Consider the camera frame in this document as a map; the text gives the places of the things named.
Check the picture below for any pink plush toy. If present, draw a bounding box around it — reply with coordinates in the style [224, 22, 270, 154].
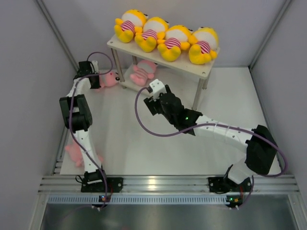
[95, 71, 120, 92]
[64, 143, 104, 168]
[130, 60, 157, 86]

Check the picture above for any purple cable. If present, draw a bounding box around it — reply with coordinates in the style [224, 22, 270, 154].
[69, 51, 114, 209]
[134, 86, 288, 209]

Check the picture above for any aluminium corner post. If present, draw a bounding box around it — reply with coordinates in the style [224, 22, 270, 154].
[34, 0, 78, 71]
[248, 0, 294, 70]

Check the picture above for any aluminium corner post right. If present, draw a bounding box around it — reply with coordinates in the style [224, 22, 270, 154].
[248, 0, 294, 70]

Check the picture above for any white two-tier shelf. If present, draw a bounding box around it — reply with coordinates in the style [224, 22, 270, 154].
[107, 35, 214, 110]

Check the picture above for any aluminium front rail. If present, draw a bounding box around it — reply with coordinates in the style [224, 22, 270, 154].
[38, 175, 299, 205]

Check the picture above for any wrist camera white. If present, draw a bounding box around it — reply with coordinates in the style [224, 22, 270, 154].
[147, 79, 166, 101]
[91, 60, 99, 73]

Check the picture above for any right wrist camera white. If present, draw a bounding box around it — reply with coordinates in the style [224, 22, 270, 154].
[147, 79, 166, 101]

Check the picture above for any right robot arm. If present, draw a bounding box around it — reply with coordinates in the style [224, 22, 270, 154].
[144, 80, 277, 191]

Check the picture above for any aluminium corner post left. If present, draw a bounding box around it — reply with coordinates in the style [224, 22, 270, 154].
[34, 0, 78, 71]

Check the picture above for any yellow plush toy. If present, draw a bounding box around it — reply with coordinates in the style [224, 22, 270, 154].
[114, 9, 148, 43]
[189, 27, 219, 65]
[134, 17, 169, 52]
[157, 25, 193, 62]

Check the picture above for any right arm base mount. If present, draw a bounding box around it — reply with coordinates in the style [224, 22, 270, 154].
[208, 176, 252, 194]

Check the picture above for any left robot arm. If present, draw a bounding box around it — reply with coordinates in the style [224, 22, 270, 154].
[59, 60, 108, 191]

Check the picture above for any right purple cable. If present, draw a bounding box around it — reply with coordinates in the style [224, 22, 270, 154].
[134, 86, 288, 209]

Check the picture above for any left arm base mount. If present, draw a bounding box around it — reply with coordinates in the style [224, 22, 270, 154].
[81, 177, 124, 193]

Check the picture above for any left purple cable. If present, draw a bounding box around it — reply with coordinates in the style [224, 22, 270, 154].
[69, 51, 114, 209]

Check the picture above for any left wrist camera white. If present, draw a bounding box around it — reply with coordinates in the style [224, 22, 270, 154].
[91, 60, 99, 73]

